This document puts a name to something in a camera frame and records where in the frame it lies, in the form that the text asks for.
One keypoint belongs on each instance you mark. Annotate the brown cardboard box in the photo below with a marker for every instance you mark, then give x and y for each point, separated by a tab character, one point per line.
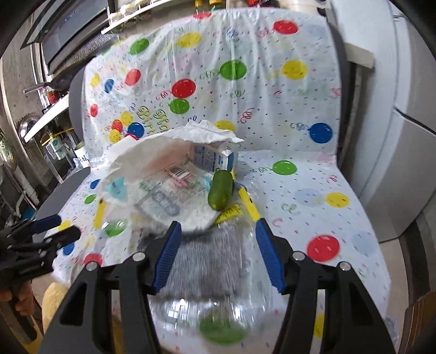
422	323

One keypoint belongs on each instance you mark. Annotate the white mug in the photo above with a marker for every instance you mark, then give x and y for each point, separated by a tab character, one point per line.
81	155

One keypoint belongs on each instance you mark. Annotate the yellow wrapper strip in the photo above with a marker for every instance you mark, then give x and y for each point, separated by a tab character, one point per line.
250	204
230	212
99	214

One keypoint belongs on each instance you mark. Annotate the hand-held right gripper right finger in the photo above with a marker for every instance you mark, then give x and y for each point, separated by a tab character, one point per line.
269	255

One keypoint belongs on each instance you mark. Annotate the pale yellow bag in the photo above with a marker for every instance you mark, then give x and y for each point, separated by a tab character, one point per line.
54	306

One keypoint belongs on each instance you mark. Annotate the short green cucumber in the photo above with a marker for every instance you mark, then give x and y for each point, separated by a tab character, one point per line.
220	190

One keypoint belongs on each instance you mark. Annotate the black frying pan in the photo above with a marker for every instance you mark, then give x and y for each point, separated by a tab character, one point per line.
54	83

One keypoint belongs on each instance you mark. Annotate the person's left hand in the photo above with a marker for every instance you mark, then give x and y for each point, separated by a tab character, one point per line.
22	299

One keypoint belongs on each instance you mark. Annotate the clear printed plastic wrapper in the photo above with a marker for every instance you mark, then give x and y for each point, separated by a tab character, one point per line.
163	194

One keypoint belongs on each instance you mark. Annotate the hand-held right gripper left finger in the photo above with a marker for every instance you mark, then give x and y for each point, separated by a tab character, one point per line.
167	255

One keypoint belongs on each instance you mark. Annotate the balloon printed plastic tablecloth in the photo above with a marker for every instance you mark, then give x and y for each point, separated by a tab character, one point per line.
272	102

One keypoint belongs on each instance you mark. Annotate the white printed milk carton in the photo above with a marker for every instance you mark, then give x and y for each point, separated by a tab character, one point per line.
218	158

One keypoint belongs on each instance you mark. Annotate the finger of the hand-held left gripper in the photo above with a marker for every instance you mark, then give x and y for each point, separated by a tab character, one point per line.
47	223
64	236

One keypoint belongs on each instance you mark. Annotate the orange and white paper bowl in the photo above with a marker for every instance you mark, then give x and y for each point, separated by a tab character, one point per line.
153	153

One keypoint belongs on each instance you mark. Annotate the black range hood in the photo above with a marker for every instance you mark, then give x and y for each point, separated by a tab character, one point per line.
61	34

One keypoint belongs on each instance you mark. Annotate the clear plastic bottle grey label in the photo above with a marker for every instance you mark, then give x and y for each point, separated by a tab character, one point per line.
211	269

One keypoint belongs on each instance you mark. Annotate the light blue plastic piece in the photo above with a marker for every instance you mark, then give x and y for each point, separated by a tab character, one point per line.
115	189

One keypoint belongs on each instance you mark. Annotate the light grey refrigerator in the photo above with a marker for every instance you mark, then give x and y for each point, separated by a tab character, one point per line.
391	136

